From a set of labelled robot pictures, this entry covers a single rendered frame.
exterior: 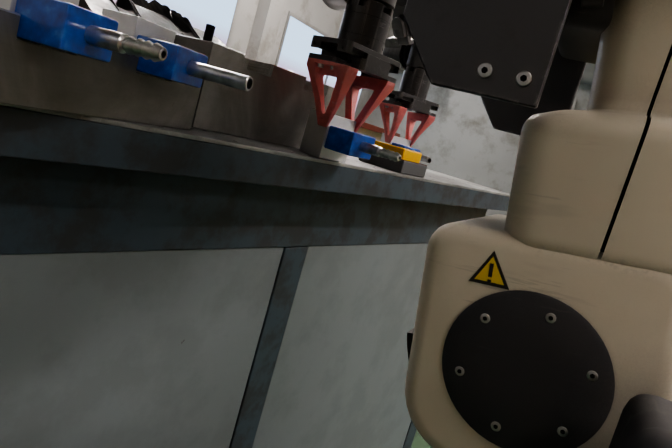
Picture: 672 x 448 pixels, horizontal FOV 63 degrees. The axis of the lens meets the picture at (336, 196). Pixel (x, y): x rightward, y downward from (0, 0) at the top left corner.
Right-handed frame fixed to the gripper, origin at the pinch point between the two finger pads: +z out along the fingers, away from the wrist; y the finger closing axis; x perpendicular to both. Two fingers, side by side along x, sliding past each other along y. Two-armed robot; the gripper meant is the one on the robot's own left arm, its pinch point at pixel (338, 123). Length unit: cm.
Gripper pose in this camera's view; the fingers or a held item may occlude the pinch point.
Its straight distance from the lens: 67.9
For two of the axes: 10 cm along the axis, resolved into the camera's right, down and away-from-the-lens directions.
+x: 7.1, 2.9, -6.4
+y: -6.5, -0.7, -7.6
